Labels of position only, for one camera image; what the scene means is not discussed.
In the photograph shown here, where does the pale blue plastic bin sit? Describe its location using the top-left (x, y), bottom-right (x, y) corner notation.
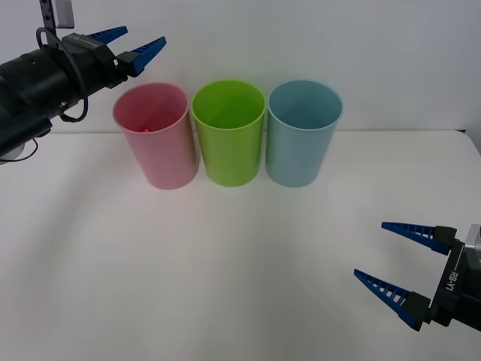
top-left (265, 79), bottom-right (343, 189)

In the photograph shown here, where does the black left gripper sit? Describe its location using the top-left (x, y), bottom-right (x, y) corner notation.
top-left (61, 26), bottom-right (168, 98)

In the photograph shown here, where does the pink plastic bin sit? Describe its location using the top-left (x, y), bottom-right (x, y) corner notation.
top-left (112, 81), bottom-right (199, 190)

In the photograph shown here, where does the green plastic bin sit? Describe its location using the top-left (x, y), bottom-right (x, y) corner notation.
top-left (190, 79), bottom-right (268, 188)

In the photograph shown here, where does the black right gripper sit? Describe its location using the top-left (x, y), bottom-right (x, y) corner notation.
top-left (352, 221), bottom-right (481, 332)

